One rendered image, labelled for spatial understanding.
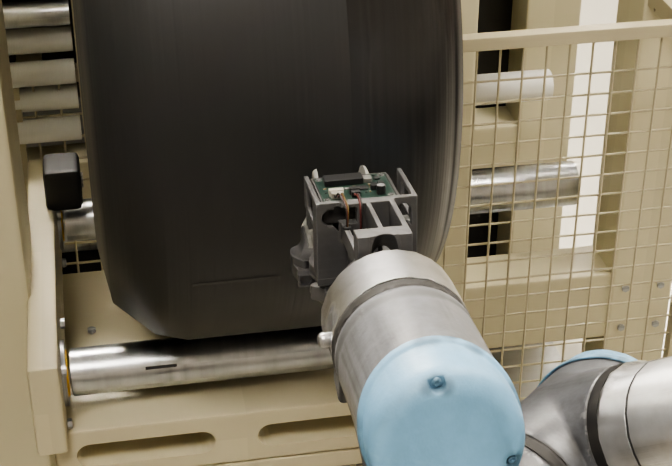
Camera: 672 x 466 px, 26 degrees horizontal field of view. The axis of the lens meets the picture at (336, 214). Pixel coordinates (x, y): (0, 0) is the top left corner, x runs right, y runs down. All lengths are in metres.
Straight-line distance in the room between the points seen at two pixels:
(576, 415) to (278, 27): 0.37
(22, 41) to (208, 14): 0.66
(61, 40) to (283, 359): 0.53
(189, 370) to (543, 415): 0.50
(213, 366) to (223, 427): 0.06
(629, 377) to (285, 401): 0.53
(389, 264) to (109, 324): 0.75
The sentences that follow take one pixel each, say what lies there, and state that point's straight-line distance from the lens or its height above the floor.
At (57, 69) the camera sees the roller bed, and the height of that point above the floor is 1.00.
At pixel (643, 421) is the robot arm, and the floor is 1.16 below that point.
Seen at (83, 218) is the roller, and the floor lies 0.91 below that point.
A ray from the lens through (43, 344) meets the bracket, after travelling 1.35.
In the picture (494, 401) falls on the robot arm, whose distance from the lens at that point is 0.80.
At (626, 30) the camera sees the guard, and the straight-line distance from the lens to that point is 1.86.
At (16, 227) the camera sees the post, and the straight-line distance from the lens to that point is 1.37.
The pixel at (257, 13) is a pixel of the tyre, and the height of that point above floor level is 1.30.
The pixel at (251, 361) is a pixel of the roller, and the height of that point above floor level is 0.91.
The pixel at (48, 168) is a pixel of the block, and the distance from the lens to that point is 1.54.
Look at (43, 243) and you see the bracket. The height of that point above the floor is 0.95.
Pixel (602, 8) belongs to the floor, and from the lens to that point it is 4.55.
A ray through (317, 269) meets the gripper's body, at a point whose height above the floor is 1.18.
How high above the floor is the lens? 1.72
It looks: 31 degrees down
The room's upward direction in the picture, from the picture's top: straight up
